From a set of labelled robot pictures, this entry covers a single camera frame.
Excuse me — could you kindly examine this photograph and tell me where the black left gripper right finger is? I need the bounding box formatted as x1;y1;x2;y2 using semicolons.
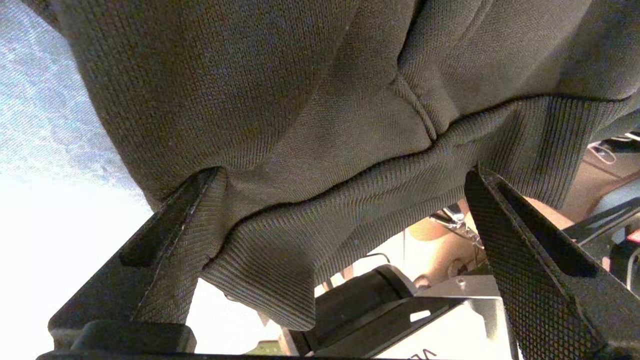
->
464;167;640;360

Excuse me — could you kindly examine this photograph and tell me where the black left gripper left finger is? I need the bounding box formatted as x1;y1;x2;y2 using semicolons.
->
47;166;221;336

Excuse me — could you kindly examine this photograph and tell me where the black zip hoodie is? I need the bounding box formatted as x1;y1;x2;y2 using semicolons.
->
20;0;640;332

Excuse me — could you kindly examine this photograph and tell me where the grey robot torso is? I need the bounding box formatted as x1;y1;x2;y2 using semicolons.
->
257;235;523;360

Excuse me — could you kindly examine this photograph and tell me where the blue bed sheet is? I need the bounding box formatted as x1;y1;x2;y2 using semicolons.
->
0;0;166;216

